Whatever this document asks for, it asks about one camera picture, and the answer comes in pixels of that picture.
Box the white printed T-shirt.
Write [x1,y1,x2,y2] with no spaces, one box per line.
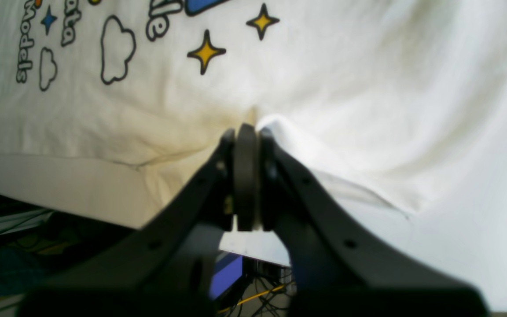
[0,0,507,311]

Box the blue box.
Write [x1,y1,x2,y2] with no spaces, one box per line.
[209,251,244,299]

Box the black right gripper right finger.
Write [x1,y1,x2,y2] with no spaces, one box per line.
[248,128,489,317]

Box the yellow cable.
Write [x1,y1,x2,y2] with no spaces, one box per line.
[216,282,291,315]

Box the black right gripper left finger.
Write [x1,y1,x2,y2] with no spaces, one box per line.
[16,129,235,317]

